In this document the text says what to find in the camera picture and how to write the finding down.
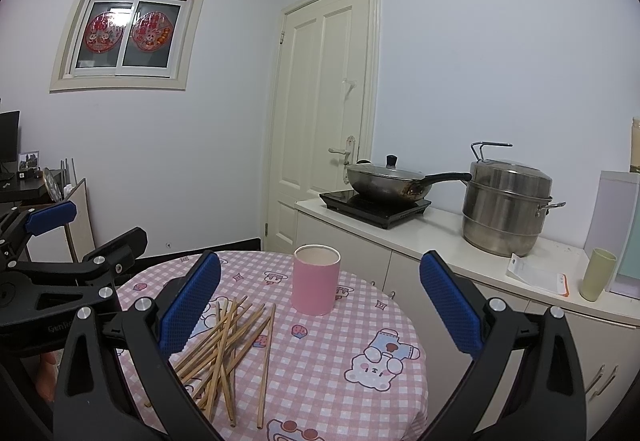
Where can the red round window decoration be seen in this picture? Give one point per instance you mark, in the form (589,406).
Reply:
(104,33)
(151,31)

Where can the black frying pan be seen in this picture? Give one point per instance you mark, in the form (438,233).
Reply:
(385,186)

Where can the person's left hand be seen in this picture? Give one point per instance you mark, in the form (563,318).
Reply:
(48,373)

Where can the pink checked tablecloth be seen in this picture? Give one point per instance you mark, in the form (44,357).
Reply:
(325,361)

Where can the glass wok lid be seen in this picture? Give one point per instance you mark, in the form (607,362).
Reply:
(390,168)

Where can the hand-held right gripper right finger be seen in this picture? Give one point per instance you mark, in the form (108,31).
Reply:
(450,306)

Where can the black monitor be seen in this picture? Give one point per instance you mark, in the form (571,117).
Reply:
(9,136)

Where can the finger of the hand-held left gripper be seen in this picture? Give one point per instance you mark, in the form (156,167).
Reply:
(50,217)
(120,251)

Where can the white paper packet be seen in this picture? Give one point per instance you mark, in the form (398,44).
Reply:
(537,273)

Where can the cream framed window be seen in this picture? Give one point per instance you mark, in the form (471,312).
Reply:
(125,33)

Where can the beige wooden board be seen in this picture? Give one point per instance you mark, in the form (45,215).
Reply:
(80,221)

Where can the white rectangular box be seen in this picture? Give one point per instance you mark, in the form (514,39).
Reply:
(617,221)

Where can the bunch of wooden chopsticks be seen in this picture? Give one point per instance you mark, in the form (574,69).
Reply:
(222,351)

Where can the round decorative plate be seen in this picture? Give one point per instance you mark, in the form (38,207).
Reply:
(52,185)

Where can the black induction cooktop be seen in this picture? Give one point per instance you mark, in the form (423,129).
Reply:
(370,211)

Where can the bundle of metal rods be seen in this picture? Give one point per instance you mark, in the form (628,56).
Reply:
(69,172)

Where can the small photo frame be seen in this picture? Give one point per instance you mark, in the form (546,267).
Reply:
(28,161)

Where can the white panel door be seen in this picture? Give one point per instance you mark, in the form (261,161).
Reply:
(325,96)

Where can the dark desk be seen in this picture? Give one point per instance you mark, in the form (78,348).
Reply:
(25,191)

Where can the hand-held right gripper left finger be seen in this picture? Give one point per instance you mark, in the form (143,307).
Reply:
(192,306)

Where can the white kitchen cabinet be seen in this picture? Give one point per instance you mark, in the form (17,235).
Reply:
(450,281)

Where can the steel steamer pot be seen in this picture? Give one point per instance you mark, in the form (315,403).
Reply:
(505,211)

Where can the pink cylindrical cup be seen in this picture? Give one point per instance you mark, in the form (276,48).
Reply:
(315,281)

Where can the pale green cup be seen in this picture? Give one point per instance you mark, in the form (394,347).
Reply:
(597,276)

